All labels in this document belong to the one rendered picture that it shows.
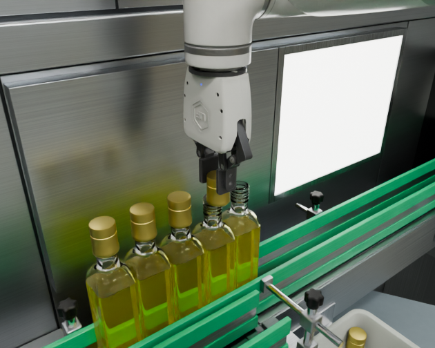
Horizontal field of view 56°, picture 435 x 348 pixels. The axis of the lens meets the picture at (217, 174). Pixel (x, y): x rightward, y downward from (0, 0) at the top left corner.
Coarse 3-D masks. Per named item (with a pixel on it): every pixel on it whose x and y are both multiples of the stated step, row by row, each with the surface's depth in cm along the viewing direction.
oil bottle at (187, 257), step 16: (192, 240) 62; (176, 256) 60; (192, 256) 61; (176, 272) 61; (192, 272) 63; (176, 288) 62; (192, 288) 64; (176, 304) 64; (192, 304) 65; (176, 320) 66
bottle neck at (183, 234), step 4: (172, 228) 60; (184, 228) 60; (188, 228) 61; (172, 232) 61; (176, 232) 60; (180, 232) 60; (184, 232) 60; (188, 232) 61; (172, 236) 61; (176, 236) 61; (180, 236) 61; (184, 236) 61; (188, 236) 61; (176, 240) 61; (180, 240) 61
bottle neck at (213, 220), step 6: (204, 198) 62; (204, 204) 62; (204, 210) 63; (210, 210) 62; (216, 210) 63; (204, 216) 64; (210, 216) 63; (216, 216) 63; (204, 222) 64; (210, 222) 63; (216, 222) 64; (210, 228) 64
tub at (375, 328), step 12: (348, 312) 82; (360, 312) 82; (336, 324) 79; (348, 324) 81; (360, 324) 83; (372, 324) 81; (384, 324) 79; (324, 336) 77; (372, 336) 81; (384, 336) 79; (396, 336) 77
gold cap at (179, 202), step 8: (176, 192) 60; (184, 192) 60; (168, 200) 58; (176, 200) 58; (184, 200) 58; (168, 208) 59; (176, 208) 58; (184, 208) 58; (168, 216) 60; (176, 216) 59; (184, 216) 59; (176, 224) 59; (184, 224) 59
